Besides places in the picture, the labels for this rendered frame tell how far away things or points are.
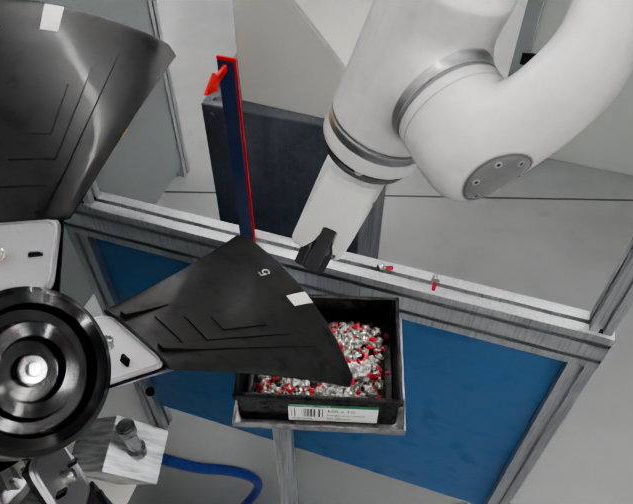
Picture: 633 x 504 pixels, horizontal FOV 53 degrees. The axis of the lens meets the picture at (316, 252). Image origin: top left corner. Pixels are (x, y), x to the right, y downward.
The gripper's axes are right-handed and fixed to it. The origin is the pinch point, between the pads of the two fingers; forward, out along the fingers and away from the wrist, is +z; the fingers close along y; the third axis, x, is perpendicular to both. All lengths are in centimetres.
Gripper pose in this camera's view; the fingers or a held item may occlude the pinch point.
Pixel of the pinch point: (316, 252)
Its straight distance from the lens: 63.8
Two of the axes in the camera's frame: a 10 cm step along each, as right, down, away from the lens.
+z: -2.9, 5.6, 7.8
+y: -3.1, 7.1, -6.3
